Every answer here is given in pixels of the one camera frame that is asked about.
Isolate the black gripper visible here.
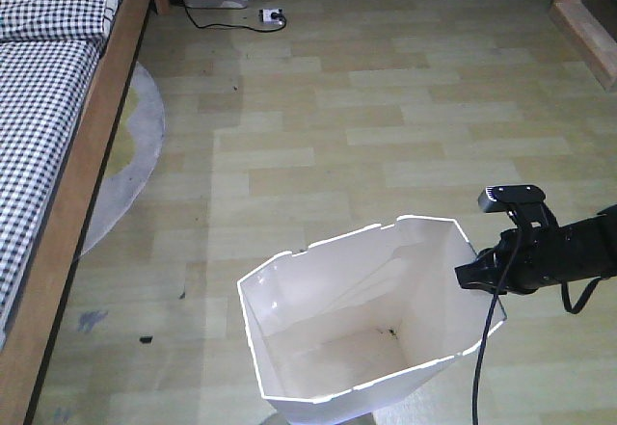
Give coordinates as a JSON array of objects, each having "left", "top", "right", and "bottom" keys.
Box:
[{"left": 455, "top": 228, "right": 566, "bottom": 295}]

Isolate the white plastic trash bin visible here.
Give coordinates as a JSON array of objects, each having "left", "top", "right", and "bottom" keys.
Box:
[{"left": 237, "top": 215, "right": 506, "bottom": 424}]

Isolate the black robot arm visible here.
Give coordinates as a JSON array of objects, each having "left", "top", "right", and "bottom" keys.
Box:
[{"left": 455, "top": 204, "right": 616, "bottom": 295}]

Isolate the wooden furniture corner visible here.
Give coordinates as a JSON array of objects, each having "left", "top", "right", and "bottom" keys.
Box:
[{"left": 549, "top": 0, "right": 616, "bottom": 92}]

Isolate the grey round rug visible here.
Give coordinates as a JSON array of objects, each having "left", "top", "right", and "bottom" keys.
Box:
[{"left": 79, "top": 64, "right": 166, "bottom": 255}]

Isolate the checkered bed sheet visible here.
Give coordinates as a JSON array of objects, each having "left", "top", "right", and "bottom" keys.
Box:
[{"left": 1, "top": 0, "right": 122, "bottom": 336}]

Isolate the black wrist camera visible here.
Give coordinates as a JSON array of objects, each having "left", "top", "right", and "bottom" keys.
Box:
[{"left": 477, "top": 184, "right": 546, "bottom": 213}]

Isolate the black camera cable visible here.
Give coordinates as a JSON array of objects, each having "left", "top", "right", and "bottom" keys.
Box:
[{"left": 470, "top": 231, "right": 524, "bottom": 425}]

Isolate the black floor power cord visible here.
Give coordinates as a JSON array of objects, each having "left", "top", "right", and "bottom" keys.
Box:
[{"left": 180, "top": 0, "right": 290, "bottom": 32}]

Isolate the wooden bed frame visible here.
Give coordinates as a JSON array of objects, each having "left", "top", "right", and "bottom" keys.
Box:
[{"left": 1, "top": 0, "right": 167, "bottom": 424}]

